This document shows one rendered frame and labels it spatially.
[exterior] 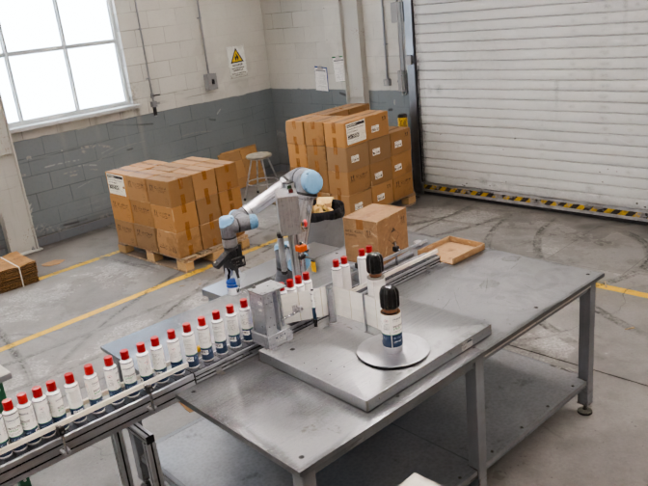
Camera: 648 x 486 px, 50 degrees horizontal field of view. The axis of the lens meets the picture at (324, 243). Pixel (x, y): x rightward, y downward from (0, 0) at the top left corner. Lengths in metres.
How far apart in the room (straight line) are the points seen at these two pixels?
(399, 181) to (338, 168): 0.93
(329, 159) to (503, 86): 1.95
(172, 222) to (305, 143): 1.70
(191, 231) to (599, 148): 3.97
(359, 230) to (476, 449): 1.39
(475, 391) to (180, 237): 4.12
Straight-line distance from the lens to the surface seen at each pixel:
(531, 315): 3.42
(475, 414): 3.27
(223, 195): 6.96
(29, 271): 7.36
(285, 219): 3.27
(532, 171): 7.65
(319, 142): 7.29
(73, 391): 2.86
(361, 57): 8.82
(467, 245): 4.31
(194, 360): 3.08
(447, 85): 8.02
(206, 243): 6.92
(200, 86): 9.50
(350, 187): 7.18
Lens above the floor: 2.31
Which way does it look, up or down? 19 degrees down
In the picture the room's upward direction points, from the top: 6 degrees counter-clockwise
